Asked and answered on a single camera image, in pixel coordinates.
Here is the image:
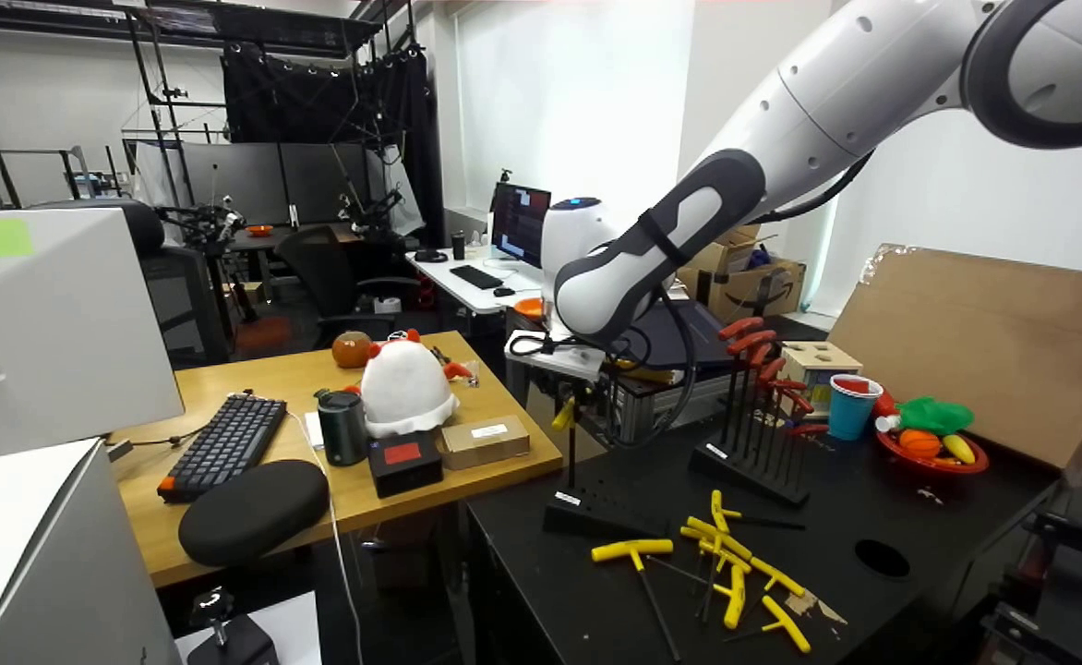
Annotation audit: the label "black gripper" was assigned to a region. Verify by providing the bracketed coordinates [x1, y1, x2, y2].
[563, 356, 690, 441]

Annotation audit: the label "black wedge hex key stand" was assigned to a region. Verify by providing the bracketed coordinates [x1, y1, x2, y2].
[542, 489, 667, 542]

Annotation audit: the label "tan flat box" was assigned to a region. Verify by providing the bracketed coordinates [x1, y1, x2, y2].
[438, 414, 536, 474]

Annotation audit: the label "dark blue bin lid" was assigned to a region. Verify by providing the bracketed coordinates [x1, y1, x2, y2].
[637, 296, 735, 374]

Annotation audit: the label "black upright hex key rack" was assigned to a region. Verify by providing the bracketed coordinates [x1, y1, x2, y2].
[689, 436, 815, 514]

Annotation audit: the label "small black keyboard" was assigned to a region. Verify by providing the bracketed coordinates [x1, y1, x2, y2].
[447, 262, 510, 296]

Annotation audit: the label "white dome-shaped cover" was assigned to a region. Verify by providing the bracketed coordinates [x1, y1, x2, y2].
[354, 337, 462, 442]

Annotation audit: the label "black box red label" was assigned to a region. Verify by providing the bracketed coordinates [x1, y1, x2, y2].
[366, 432, 447, 502]

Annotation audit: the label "dark computer screen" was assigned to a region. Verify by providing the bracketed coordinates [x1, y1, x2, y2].
[488, 179, 556, 268]

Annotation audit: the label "white desk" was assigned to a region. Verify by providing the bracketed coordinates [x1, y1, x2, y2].
[404, 240, 563, 323]

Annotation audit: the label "open cardboard box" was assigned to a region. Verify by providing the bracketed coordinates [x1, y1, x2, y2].
[685, 218, 808, 330]

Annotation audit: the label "wooden box with holes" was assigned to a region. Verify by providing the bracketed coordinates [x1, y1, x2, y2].
[779, 337, 868, 388]

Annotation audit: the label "orange-brown ball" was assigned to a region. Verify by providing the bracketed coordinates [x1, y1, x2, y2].
[329, 324, 383, 374]

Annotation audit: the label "black cylindrical cup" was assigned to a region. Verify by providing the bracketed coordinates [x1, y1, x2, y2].
[314, 384, 375, 469]

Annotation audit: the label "blue cup with red lid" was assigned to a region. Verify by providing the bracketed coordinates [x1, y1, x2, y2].
[824, 368, 887, 448]

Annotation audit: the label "black mesh office chair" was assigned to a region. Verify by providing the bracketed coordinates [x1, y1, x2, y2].
[278, 220, 444, 349]

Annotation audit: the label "wooden desk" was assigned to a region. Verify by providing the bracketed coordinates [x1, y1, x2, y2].
[109, 324, 568, 590]

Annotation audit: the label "orange toy fruit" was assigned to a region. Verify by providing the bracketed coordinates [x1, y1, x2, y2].
[899, 426, 946, 467]

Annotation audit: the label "green toy vegetable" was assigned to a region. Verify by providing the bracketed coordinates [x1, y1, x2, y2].
[899, 390, 978, 441]

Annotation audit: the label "orange toy bowl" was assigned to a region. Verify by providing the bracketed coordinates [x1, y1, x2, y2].
[871, 420, 993, 482]

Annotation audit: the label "yellow toy fruit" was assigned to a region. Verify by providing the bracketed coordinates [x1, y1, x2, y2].
[942, 427, 978, 469]

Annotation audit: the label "black keyboard orange edge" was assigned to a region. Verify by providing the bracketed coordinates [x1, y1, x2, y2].
[152, 390, 291, 505]

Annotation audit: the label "brown cardboard board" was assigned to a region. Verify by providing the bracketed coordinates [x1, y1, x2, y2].
[824, 240, 1082, 474]

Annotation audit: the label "grey partition panel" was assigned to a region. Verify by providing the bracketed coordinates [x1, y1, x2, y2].
[129, 135, 377, 232]

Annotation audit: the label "black backdrop curtain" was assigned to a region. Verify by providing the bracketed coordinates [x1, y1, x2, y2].
[220, 36, 447, 246]

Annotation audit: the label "black padded office chair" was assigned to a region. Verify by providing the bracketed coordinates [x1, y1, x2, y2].
[114, 200, 223, 368]

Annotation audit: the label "black ladder rack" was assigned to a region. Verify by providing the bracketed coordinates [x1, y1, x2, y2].
[121, 6, 205, 211]

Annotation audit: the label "white computer monitor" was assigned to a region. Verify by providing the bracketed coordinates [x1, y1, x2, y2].
[0, 203, 190, 469]

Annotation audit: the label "red handled pliers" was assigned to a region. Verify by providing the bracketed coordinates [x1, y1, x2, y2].
[404, 324, 483, 390]

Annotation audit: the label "white hanging cable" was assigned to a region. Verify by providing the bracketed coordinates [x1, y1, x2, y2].
[326, 496, 370, 665]

